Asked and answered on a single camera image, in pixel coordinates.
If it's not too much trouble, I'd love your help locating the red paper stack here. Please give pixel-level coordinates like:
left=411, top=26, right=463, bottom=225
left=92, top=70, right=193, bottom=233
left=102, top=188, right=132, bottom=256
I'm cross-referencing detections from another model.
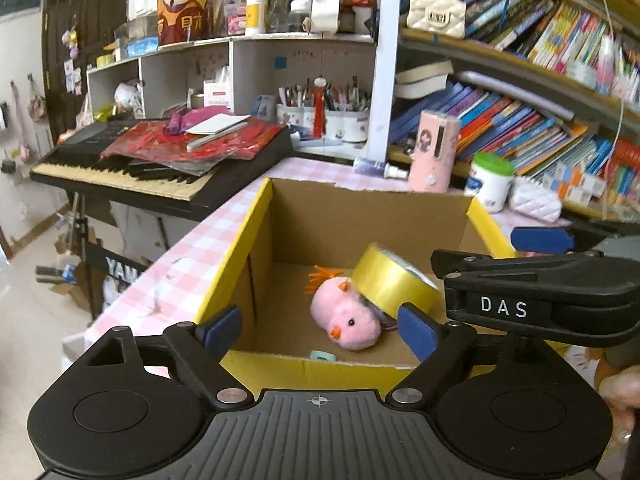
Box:
left=100, top=117, right=286, bottom=176

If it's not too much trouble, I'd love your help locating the pink patterned box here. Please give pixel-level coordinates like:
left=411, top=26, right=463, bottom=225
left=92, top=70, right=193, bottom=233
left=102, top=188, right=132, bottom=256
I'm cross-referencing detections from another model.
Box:
left=224, top=2, right=248, bottom=36

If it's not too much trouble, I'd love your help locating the clear spray bottle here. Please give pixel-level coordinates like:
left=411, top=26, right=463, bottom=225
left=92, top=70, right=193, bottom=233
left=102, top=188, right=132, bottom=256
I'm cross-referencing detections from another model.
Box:
left=352, top=156, right=412, bottom=181

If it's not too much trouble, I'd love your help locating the white booklet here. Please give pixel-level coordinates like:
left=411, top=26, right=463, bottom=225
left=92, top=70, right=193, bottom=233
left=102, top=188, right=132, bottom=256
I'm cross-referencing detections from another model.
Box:
left=185, top=114, right=251, bottom=151

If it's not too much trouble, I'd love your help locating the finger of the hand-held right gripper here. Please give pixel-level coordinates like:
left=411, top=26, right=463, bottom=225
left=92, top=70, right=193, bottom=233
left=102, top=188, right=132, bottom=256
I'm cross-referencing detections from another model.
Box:
left=510, top=224, right=640, bottom=254
left=431, top=249, right=596, bottom=282

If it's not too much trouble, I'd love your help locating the wooden bookshelf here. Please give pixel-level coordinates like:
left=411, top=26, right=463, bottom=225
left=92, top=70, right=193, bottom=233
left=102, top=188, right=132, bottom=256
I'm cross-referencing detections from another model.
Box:
left=372, top=0, right=640, bottom=226

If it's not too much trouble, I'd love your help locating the dark wooden door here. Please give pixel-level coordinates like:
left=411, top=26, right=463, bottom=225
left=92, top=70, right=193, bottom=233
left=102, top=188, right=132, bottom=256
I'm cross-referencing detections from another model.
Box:
left=42, top=0, right=131, bottom=126

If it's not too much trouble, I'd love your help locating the red hanging tassel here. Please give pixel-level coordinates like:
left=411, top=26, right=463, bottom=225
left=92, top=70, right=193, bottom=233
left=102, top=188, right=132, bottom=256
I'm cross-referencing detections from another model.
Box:
left=311, top=77, right=328, bottom=138

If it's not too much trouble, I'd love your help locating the yellow tape roll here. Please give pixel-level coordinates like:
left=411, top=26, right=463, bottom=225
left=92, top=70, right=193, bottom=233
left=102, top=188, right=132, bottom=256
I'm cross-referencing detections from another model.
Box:
left=352, top=242, right=442, bottom=317

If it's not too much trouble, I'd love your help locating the purple foil wrapper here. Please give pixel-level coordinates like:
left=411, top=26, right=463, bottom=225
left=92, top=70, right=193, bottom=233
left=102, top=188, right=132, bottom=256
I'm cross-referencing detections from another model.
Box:
left=162, top=110, right=201, bottom=136

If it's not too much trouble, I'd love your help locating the white quilted pouch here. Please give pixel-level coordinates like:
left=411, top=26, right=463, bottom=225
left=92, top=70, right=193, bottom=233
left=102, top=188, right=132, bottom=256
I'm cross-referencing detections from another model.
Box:
left=509, top=176, right=563, bottom=223

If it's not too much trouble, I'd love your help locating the yellow cardboard box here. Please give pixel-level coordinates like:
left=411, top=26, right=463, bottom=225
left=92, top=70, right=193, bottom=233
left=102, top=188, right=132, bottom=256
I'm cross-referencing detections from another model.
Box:
left=192, top=177, right=596, bottom=401

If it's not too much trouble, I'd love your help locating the small white blue carton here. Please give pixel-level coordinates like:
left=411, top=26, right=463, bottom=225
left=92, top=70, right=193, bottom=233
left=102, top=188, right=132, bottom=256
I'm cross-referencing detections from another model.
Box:
left=570, top=170, right=608, bottom=203
left=542, top=160, right=583, bottom=196

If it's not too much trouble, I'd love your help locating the black electronic keyboard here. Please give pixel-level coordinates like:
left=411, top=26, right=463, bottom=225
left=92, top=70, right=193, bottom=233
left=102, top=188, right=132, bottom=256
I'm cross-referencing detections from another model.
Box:
left=30, top=119, right=296, bottom=223

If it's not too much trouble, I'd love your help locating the small blue white card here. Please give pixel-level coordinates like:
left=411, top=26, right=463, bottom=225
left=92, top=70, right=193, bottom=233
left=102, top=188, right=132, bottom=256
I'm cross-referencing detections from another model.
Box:
left=252, top=95, right=276, bottom=121

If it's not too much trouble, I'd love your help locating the flat cardboard box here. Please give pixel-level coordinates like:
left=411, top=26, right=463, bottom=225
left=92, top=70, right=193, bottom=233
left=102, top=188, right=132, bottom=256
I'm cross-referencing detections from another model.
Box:
left=35, top=260, right=91, bottom=311

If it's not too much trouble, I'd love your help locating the row of thin books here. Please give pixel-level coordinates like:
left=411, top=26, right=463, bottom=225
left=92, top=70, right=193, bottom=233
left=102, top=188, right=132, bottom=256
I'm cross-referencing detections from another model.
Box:
left=465, top=0, right=640, bottom=111

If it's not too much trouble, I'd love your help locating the row of red books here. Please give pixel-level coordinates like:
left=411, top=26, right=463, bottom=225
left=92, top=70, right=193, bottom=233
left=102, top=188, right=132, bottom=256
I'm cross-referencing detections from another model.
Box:
left=600, top=140, right=640, bottom=211

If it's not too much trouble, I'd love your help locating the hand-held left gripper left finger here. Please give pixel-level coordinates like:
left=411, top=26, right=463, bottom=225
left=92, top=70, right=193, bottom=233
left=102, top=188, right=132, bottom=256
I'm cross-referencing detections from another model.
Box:
left=55, top=305, right=256, bottom=413

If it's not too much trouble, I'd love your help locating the small pink plush chick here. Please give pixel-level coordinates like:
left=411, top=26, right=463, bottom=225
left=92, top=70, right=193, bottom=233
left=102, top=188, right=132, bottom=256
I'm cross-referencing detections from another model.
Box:
left=304, top=266, right=383, bottom=353

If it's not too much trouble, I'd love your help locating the person's right hand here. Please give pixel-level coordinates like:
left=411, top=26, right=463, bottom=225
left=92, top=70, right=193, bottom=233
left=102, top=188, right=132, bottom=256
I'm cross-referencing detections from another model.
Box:
left=597, top=365, right=640, bottom=411

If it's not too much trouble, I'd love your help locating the pink rectangular device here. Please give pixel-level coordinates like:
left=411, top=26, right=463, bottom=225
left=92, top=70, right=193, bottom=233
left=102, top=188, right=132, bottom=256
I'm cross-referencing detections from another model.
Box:
left=407, top=109, right=461, bottom=193

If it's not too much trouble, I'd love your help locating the white bottle yellow label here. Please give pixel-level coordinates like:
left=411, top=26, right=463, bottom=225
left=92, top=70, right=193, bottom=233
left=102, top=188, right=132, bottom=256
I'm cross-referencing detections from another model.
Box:
left=245, top=0, right=268, bottom=37

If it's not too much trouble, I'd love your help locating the white shelf post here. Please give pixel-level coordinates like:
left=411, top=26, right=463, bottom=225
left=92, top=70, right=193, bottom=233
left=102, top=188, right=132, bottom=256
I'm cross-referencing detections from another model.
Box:
left=365, top=0, right=403, bottom=158

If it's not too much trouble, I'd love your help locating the black keyboard stand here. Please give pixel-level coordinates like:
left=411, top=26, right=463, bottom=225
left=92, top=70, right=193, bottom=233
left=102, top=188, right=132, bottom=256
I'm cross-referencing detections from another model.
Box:
left=65, top=195, right=151, bottom=321

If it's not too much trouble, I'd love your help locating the pink hanging bag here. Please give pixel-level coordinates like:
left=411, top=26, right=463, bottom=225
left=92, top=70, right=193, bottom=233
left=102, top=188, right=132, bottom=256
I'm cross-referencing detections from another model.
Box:
left=27, top=75, right=47, bottom=122

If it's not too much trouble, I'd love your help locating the blue tissue packet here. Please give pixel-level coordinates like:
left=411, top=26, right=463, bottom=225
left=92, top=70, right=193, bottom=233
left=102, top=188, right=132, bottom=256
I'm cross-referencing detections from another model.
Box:
left=125, top=40, right=160, bottom=58

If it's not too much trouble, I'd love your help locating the grey rolled sheet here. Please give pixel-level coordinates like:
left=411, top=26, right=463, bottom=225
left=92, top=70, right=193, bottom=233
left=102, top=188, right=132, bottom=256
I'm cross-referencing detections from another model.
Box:
left=455, top=70, right=576, bottom=121

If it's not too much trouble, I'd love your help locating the white shelf unit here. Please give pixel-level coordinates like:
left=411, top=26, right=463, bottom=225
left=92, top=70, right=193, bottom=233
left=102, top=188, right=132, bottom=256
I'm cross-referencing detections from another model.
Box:
left=86, top=32, right=378, bottom=161

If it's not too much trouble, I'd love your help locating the white box red label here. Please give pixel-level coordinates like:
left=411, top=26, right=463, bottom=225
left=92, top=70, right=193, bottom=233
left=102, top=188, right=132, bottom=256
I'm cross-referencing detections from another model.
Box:
left=202, top=66, right=236, bottom=108

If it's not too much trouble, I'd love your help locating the glass jar white lid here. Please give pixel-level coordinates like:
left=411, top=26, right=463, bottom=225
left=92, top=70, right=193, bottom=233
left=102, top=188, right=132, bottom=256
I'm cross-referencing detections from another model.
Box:
left=289, top=0, right=313, bottom=33

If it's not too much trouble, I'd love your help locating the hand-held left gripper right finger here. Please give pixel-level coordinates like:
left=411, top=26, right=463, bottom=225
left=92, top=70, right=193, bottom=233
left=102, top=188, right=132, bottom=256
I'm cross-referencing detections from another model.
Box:
left=387, top=302, right=593, bottom=413

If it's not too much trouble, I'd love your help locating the white plastic bag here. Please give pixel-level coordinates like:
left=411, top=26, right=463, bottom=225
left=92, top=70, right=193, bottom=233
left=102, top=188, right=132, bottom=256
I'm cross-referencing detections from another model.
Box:
left=114, top=80, right=146, bottom=116

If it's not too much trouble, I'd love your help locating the white jar green lid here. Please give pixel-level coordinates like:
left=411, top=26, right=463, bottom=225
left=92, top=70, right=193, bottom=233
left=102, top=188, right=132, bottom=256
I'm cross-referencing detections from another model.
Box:
left=464, top=152, right=516, bottom=213

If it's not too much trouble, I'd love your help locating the white cable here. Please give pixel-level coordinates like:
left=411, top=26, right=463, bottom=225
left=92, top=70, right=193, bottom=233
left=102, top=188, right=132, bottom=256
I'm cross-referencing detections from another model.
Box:
left=595, top=0, right=628, bottom=161

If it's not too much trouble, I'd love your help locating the white pearl handbag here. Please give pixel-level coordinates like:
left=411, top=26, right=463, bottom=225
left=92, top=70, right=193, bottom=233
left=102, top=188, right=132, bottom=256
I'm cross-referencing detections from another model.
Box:
left=406, top=0, right=467, bottom=38

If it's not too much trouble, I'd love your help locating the small pink plush charm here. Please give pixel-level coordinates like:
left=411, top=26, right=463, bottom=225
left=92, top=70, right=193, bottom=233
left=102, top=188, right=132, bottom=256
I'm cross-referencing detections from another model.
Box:
left=61, top=27, right=81, bottom=58

